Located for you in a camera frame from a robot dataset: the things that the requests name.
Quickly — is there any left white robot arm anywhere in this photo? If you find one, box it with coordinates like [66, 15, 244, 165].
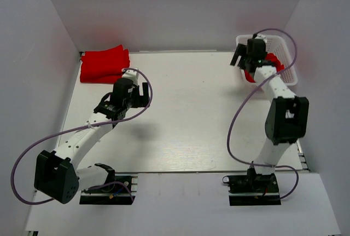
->
[34, 78, 152, 204]

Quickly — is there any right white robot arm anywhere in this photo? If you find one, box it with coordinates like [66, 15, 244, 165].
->
[231, 34, 309, 192]

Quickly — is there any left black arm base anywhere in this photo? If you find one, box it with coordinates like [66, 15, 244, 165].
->
[79, 174, 138, 205]

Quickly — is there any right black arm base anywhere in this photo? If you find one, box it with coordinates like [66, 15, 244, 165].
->
[222, 168, 281, 206]

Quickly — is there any folded red t shirt stack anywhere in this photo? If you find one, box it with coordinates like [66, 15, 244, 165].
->
[80, 45, 130, 84]

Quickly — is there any white plastic basket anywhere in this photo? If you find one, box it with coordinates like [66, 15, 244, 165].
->
[236, 34, 298, 90]

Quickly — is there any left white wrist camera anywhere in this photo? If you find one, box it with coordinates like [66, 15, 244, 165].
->
[122, 68, 139, 85]

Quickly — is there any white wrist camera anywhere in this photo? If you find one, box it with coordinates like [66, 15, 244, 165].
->
[122, 68, 139, 85]
[252, 33, 267, 44]

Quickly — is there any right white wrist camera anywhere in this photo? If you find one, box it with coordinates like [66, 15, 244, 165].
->
[252, 33, 267, 44]

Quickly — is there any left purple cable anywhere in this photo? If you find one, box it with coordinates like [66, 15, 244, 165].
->
[10, 67, 156, 205]

